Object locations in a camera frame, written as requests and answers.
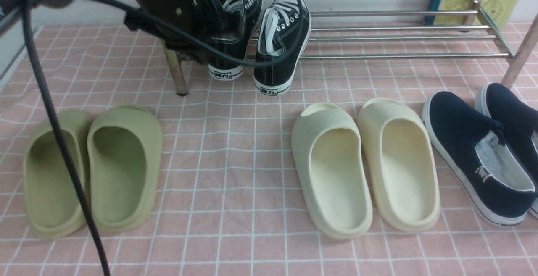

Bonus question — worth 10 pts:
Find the metal shoe rack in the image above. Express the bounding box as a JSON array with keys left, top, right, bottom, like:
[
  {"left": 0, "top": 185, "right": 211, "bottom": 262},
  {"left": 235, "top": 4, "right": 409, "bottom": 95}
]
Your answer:
[{"left": 162, "top": 0, "right": 538, "bottom": 97}]

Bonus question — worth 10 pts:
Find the right navy slip-on shoe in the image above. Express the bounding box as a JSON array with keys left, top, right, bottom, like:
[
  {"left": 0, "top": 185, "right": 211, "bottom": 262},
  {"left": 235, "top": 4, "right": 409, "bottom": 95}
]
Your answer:
[{"left": 468, "top": 83, "right": 537, "bottom": 226}]

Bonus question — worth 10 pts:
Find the left green foam slipper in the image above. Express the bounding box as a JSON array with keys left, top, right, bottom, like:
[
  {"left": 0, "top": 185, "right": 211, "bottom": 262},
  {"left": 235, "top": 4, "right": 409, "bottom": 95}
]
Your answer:
[{"left": 22, "top": 109, "right": 92, "bottom": 239}]

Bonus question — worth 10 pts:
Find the black cable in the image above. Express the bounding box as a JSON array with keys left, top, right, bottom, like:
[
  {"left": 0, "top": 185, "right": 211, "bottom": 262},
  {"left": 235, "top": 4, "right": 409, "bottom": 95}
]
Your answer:
[{"left": 20, "top": 0, "right": 304, "bottom": 276}]

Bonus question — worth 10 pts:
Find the right cream foam slipper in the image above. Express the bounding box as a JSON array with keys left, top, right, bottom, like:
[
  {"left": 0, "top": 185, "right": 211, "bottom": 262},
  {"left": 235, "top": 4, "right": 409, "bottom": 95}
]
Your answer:
[{"left": 356, "top": 98, "right": 440, "bottom": 233}]

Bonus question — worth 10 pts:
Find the black canvas sneaker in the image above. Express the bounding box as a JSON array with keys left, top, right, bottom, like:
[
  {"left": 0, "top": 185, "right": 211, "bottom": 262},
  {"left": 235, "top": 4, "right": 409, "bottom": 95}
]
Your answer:
[
  {"left": 254, "top": 0, "right": 311, "bottom": 96},
  {"left": 208, "top": 0, "right": 263, "bottom": 81}
]

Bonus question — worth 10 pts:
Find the left navy slip-on shoe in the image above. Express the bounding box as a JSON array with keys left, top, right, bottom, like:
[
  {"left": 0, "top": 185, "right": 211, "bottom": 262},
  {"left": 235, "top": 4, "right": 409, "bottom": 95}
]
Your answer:
[{"left": 422, "top": 91, "right": 537, "bottom": 227}]

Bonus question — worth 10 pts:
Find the left cream foam slipper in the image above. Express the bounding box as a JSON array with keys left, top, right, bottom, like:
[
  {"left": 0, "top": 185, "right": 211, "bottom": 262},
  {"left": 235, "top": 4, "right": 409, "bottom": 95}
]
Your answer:
[{"left": 291, "top": 103, "right": 373, "bottom": 239}]

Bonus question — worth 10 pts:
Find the right green foam slipper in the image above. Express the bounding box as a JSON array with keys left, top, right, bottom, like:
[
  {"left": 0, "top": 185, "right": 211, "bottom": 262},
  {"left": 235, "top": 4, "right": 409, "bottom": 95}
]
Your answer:
[{"left": 87, "top": 105, "right": 163, "bottom": 233}]

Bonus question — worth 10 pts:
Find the green foam slipper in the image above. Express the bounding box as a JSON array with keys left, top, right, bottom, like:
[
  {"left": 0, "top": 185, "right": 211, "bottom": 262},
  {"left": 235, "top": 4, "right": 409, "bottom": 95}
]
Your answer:
[
  {"left": 22, "top": 109, "right": 92, "bottom": 239},
  {"left": 87, "top": 105, "right": 163, "bottom": 233}
]

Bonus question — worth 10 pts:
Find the navy slip-on shoe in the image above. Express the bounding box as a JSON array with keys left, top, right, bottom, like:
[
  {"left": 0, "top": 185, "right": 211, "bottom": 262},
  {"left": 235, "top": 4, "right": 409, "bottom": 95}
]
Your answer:
[
  {"left": 422, "top": 91, "right": 537, "bottom": 227},
  {"left": 468, "top": 83, "right": 537, "bottom": 226}
]

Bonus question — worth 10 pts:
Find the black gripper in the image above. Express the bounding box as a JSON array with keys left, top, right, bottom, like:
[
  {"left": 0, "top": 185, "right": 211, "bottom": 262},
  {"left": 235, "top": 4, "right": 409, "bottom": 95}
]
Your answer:
[{"left": 124, "top": 0, "right": 230, "bottom": 65}]

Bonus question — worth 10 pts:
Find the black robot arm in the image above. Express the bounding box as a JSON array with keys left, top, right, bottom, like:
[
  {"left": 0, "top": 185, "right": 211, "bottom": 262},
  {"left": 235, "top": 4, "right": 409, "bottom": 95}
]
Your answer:
[{"left": 1, "top": 0, "right": 235, "bottom": 65}]

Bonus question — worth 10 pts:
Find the cream foam slipper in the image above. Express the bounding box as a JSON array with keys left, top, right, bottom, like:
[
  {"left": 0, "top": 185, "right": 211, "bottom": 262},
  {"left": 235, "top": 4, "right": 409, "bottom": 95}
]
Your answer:
[
  {"left": 291, "top": 103, "right": 373, "bottom": 239},
  {"left": 356, "top": 98, "right": 440, "bottom": 233}
]

